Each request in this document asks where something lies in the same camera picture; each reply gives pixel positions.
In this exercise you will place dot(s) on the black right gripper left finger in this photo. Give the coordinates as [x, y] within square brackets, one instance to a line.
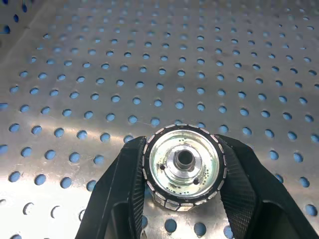
[117, 189]

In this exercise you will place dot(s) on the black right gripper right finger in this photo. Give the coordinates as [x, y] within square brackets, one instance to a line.
[251, 196]

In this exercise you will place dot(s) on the metal cylinder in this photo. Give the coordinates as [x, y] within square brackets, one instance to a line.
[184, 169]

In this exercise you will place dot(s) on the perforated metal tray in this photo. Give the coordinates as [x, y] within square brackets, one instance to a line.
[174, 74]

